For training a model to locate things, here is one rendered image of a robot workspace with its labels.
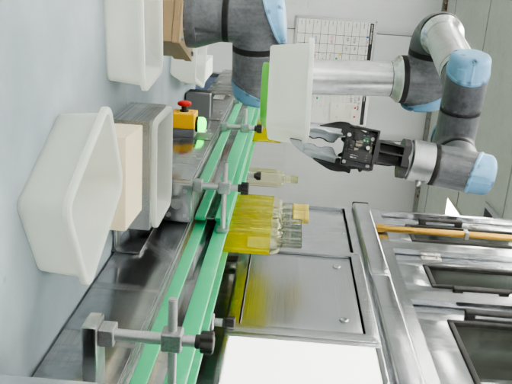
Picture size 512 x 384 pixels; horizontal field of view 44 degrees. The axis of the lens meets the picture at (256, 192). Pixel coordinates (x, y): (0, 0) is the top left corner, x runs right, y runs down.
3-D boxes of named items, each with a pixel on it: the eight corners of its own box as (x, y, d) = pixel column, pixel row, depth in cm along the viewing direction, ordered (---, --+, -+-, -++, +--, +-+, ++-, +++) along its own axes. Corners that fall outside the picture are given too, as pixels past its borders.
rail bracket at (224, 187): (191, 231, 146) (245, 235, 146) (193, 161, 141) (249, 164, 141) (193, 226, 149) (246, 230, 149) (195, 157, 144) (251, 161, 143)
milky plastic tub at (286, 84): (263, 30, 108) (315, 33, 107) (266, 63, 130) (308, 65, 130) (257, 133, 107) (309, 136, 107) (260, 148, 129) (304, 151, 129)
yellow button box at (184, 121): (168, 136, 182) (193, 139, 182) (168, 110, 180) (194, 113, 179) (172, 131, 189) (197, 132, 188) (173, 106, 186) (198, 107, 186)
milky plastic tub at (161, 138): (112, 228, 127) (155, 232, 127) (110, 118, 120) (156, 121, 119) (133, 200, 143) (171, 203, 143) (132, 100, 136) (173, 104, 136)
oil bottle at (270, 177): (226, 184, 237) (297, 189, 236) (227, 169, 235) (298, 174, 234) (228, 179, 242) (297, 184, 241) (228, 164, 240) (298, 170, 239)
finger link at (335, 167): (316, 141, 116) (363, 149, 116) (315, 142, 118) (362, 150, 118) (312, 166, 116) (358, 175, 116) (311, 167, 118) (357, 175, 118)
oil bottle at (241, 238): (192, 250, 154) (280, 257, 153) (193, 228, 152) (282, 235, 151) (195, 241, 159) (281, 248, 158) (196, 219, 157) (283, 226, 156)
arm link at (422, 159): (430, 144, 118) (420, 187, 119) (405, 139, 119) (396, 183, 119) (440, 141, 111) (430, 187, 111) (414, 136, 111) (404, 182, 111)
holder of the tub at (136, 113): (110, 252, 129) (148, 255, 129) (108, 118, 120) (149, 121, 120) (131, 222, 145) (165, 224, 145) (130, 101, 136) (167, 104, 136)
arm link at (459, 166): (479, 183, 120) (488, 206, 113) (422, 171, 121) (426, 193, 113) (494, 145, 116) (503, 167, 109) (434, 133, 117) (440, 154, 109)
